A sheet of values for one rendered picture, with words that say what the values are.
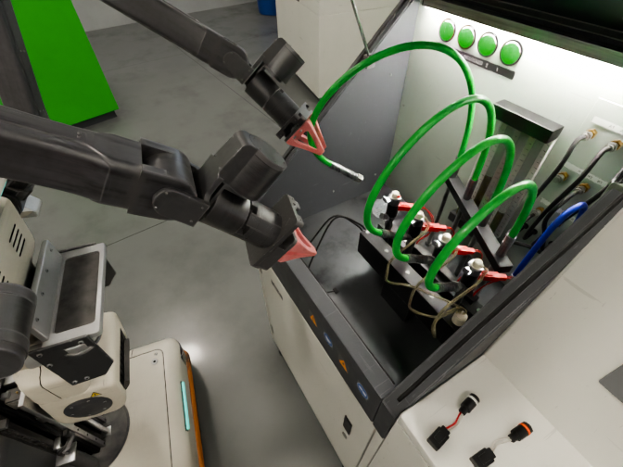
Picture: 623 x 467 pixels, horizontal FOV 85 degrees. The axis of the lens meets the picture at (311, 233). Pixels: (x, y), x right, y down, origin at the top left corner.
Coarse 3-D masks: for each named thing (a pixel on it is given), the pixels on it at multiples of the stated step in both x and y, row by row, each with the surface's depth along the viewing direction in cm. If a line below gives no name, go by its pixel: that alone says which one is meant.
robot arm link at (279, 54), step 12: (276, 48) 65; (288, 48) 65; (228, 60) 63; (240, 60) 64; (264, 60) 66; (276, 60) 66; (288, 60) 66; (300, 60) 66; (240, 72) 65; (276, 72) 66; (288, 72) 67
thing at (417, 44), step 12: (396, 48) 62; (408, 48) 63; (420, 48) 63; (432, 48) 63; (444, 48) 64; (372, 60) 63; (456, 60) 66; (348, 72) 64; (468, 72) 68; (336, 84) 66; (468, 84) 70; (324, 96) 67; (468, 108) 74; (312, 120) 70; (468, 120) 76; (468, 132) 78; (312, 144) 74; (456, 156) 84
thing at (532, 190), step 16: (512, 192) 50; (528, 192) 55; (480, 208) 51; (528, 208) 59; (464, 224) 51; (512, 240) 65; (448, 256) 52; (432, 272) 54; (432, 288) 58; (448, 288) 63
